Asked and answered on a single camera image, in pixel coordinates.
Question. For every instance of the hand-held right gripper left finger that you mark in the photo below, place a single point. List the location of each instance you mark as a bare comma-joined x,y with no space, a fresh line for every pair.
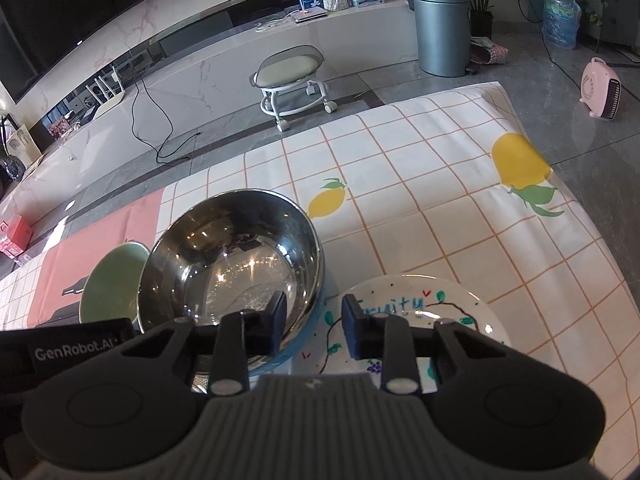
278,317

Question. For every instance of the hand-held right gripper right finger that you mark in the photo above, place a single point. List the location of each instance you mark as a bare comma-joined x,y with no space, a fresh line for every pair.
350,322

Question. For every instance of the stainless steel bowl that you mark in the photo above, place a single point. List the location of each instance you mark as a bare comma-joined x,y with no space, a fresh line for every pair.
225,250

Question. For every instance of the green bowl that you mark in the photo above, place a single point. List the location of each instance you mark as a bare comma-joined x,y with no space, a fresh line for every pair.
112,285

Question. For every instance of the pink printed cloth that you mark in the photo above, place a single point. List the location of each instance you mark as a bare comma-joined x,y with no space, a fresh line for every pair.
65,260

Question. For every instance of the white painted plate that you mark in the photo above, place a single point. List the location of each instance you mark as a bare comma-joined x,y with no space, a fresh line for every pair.
450,300

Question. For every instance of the red box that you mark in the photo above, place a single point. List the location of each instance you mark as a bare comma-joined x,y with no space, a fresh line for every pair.
17,232

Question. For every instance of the checked lemon print tablecloth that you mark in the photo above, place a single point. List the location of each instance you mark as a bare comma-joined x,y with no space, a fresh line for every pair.
425,185

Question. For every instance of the white rolling stool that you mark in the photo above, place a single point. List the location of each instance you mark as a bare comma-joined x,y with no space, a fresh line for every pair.
287,67

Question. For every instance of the white marble television console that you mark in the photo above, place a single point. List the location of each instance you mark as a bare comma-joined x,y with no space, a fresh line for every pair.
225,65

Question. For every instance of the white flat book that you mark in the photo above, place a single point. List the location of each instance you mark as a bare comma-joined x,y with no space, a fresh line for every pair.
311,16

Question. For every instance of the grey trash bin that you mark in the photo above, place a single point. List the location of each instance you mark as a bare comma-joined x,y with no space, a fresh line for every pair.
440,30

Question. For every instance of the black television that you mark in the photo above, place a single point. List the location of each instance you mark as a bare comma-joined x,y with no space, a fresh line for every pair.
75,5

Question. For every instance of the pink fan heater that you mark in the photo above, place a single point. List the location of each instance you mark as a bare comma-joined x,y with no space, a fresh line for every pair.
597,85

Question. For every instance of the blue water bottle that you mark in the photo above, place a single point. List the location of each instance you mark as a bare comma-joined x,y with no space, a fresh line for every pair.
560,17

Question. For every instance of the white picture frame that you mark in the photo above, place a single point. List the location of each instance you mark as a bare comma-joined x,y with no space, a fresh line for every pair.
22,142

